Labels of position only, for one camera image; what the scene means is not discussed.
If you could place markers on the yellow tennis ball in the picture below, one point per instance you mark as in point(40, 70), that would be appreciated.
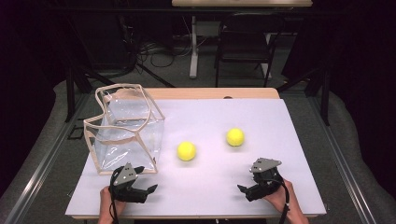
point(235, 137)
point(186, 151)

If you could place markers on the black metal stand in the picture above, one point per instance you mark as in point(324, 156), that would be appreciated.
point(70, 93)
point(325, 99)

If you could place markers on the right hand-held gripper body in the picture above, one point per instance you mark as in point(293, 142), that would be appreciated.
point(264, 183)

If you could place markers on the person's left hand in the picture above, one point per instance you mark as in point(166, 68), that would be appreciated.
point(107, 203)

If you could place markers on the white-legged wooden desk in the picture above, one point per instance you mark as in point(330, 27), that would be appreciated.
point(194, 46)

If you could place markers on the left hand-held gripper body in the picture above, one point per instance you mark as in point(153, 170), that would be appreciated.
point(127, 189)

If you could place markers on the black folding chair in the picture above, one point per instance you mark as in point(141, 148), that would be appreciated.
point(246, 40)

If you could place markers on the white table mat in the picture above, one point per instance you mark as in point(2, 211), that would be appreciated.
point(211, 174)

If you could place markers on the wooden table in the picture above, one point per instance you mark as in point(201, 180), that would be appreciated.
point(202, 93)

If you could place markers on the clear plastic bag beige trim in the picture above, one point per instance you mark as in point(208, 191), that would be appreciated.
point(124, 137)

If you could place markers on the aluminium rail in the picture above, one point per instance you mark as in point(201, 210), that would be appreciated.
point(40, 168)
point(342, 168)

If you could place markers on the person's right hand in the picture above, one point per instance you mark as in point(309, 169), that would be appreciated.
point(285, 197)

